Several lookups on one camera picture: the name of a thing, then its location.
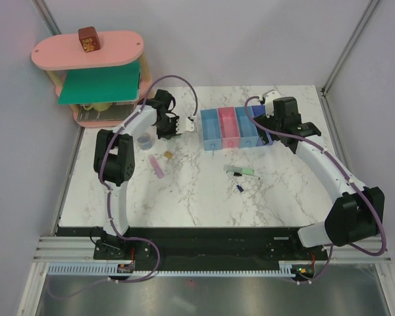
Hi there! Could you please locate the pink eraser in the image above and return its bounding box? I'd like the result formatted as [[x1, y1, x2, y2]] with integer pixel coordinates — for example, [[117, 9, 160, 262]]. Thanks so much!
[[148, 155, 164, 178]]

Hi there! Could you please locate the green folder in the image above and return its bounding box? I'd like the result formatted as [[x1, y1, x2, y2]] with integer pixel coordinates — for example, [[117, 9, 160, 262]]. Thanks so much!
[[58, 60, 140, 105]]

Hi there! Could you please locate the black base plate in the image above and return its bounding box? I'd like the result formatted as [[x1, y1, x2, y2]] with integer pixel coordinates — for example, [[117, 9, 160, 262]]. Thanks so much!
[[85, 226, 327, 263]]

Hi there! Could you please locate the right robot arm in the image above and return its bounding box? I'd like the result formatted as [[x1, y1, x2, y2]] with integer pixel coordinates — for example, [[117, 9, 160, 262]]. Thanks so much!
[[263, 92, 386, 259]]

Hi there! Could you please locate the left aluminium post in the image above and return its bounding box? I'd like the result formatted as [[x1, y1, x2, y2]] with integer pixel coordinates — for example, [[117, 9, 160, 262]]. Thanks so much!
[[32, 0, 61, 36]]

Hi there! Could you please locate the right aluminium post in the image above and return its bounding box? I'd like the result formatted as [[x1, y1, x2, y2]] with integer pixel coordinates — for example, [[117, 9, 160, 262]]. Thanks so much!
[[321, 0, 382, 95]]

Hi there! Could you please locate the black book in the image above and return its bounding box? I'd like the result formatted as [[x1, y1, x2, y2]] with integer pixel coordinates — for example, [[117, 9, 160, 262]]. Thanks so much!
[[77, 102, 136, 122]]

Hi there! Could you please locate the yellow mug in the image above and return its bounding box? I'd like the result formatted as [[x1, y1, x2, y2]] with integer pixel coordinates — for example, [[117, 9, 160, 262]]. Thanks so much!
[[82, 102, 112, 112]]

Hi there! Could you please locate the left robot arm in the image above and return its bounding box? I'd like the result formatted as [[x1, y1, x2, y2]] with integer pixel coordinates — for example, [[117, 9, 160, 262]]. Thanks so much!
[[93, 90, 179, 260]]

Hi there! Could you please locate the clear blue round box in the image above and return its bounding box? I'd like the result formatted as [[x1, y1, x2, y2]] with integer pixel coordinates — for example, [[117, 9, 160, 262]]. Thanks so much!
[[137, 132, 153, 150]]

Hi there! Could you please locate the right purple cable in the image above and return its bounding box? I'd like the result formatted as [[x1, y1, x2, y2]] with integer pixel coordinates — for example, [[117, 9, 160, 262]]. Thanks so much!
[[244, 95, 388, 286]]

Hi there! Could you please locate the aluminium post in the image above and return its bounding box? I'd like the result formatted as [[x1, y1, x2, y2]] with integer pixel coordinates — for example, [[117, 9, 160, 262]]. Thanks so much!
[[32, 0, 61, 36], [321, 0, 382, 95]]

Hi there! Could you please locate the blue capped marker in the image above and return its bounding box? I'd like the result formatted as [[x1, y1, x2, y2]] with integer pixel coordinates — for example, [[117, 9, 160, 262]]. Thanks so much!
[[227, 172, 244, 193]]

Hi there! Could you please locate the sky blue drawer bin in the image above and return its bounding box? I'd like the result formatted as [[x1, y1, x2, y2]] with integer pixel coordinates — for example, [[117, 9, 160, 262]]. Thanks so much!
[[235, 107, 259, 148]]

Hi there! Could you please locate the purple cable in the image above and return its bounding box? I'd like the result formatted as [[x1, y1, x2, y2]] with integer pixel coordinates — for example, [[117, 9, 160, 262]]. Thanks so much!
[[47, 74, 199, 300], [244, 95, 388, 286]]

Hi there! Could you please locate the light blue drawer bin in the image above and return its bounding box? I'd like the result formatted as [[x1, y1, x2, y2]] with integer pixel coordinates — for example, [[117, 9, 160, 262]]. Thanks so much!
[[200, 109, 222, 151]]

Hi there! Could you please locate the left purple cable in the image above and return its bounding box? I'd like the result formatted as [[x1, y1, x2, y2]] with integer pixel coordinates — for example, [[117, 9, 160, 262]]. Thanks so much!
[[47, 74, 199, 300]]

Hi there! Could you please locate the brown cube toy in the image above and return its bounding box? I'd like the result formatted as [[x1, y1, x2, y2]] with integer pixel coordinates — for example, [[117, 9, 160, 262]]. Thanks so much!
[[78, 26, 101, 53]]

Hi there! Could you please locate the small brown clip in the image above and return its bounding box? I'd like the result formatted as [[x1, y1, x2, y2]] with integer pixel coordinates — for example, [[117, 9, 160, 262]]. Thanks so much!
[[164, 151, 172, 159]]

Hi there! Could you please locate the aluminium frame rail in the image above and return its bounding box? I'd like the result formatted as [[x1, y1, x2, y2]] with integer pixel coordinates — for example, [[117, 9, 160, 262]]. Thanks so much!
[[34, 236, 391, 264]]

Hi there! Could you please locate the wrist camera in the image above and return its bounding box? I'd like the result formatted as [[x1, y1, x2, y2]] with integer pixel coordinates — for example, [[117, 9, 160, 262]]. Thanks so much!
[[176, 117, 196, 134], [261, 90, 282, 117]]

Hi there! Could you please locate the pink drawer bin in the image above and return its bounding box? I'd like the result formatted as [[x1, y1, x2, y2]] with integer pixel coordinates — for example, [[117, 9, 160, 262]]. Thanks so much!
[[218, 107, 240, 149]]

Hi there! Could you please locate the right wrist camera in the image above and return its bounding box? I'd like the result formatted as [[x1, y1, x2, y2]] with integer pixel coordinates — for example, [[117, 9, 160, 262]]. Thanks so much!
[[261, 90, 282, 117]]

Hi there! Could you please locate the white cable duct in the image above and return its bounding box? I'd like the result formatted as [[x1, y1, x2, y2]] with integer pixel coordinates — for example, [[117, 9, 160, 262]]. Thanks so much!
[[47, 262, 297, 277]]

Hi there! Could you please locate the pink wooden shelf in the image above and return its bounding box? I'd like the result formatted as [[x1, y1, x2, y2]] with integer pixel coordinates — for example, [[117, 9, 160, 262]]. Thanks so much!
[[30, 30, 161, 128]]

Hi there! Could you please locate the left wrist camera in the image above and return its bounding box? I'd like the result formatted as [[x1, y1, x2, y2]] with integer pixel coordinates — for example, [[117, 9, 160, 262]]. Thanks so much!
[[176, 117, 196, 134]]

